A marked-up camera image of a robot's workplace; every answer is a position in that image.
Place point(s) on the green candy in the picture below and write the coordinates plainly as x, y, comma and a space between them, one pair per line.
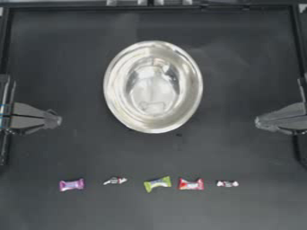
158, 184

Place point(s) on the steel bowl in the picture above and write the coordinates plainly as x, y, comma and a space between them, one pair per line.
153, 86

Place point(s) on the purple candy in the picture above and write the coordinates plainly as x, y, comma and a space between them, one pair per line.
73, 184

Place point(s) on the black table frame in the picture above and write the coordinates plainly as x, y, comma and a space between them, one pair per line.
121, 6

